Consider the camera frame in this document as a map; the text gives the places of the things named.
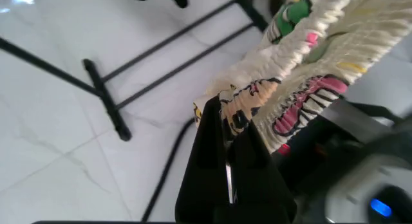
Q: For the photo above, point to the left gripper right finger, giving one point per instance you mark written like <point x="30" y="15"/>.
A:
<point x="257" y="172"/>

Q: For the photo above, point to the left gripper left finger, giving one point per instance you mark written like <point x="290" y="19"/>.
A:
<point x="202" y="172"/>

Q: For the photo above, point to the cream printed garment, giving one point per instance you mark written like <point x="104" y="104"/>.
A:
<point x="289" y="56"/>

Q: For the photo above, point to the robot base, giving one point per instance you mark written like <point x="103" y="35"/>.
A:
<point x="354" y="192"/>

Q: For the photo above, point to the black clothes rack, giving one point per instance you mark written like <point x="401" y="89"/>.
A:
<point x="106" y="98"/>

